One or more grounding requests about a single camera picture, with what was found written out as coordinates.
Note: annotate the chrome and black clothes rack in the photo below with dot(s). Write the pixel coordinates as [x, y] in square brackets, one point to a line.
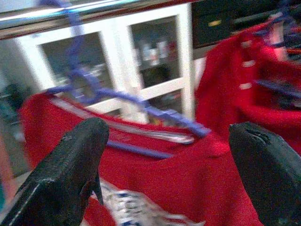
[70, 16]

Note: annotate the red t-shirt with white print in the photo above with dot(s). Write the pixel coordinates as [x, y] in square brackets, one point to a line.
[188, 174]

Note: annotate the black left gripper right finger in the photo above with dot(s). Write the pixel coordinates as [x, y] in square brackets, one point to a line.
[270, 174]

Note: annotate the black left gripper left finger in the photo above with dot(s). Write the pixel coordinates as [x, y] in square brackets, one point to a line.
[58, 169]

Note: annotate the white glass-door cabinet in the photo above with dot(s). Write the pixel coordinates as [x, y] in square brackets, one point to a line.
[117, 56]

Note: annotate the black appliance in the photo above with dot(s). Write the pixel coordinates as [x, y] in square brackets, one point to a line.
[216, 21]

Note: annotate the red polo shirt plaid lining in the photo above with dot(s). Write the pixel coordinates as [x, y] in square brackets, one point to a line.
[225, 89]

